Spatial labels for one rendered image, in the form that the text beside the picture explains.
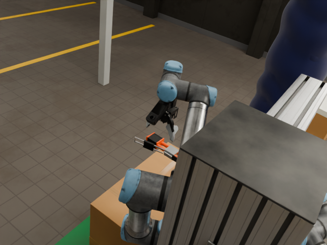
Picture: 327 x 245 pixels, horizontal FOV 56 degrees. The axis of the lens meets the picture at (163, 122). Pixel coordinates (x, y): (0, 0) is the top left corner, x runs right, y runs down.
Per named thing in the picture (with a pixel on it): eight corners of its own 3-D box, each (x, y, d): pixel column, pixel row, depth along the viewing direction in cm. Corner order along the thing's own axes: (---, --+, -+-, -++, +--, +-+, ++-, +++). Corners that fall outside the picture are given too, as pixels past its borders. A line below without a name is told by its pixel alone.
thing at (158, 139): (163, 144, 194) (164, 138, 191) (155, 149, 189) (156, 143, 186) (153, 138, 198) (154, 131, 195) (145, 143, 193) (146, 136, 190)
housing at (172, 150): (178, 155, 188) (180, 149, 186) (172, 160, 184) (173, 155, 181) (169, 149, 191) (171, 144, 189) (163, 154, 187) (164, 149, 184)
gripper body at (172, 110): (176, 118, 140) (181, 96, 133) (166, 126, 134) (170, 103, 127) (163, 111, 143) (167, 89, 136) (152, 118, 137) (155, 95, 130)
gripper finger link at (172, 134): (183, 136, 140) (176, 117, 138) (176, 142, 136) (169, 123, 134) (178, 137, 142) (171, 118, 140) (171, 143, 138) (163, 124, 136)
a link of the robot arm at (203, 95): (196, 217, 94) (220, 80, 113) (161, 209, 95) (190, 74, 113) (191, 220, 105) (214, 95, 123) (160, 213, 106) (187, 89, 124)
